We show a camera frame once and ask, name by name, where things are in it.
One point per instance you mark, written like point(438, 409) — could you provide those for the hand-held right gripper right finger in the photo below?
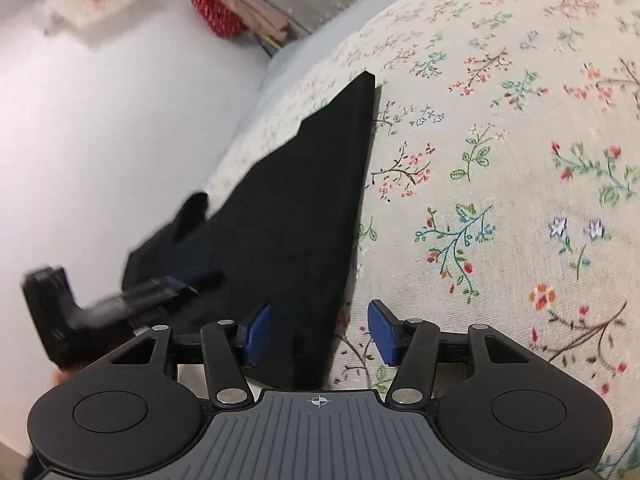
point(380, 332)

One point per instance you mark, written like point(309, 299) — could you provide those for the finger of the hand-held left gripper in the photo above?
point(185, 282)

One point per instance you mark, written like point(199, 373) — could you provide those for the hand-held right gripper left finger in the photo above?
point(260, 335)

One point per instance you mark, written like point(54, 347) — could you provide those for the black pants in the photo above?
point(300, 220)

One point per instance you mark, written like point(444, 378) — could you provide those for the floral printed blanket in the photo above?
point(500, 110)

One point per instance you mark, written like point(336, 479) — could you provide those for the yellow clothes hanger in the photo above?
point(272, 42)

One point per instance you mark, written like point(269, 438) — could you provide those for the red patterned cloth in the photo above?
point(215, 12)

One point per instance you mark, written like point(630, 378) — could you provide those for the pink hanging garment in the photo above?
point(265, 20)

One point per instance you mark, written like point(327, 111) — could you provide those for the white floral cloth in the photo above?
point(100, 5)

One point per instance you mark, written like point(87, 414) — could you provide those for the light grey bed sheet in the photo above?
point(340, 15)

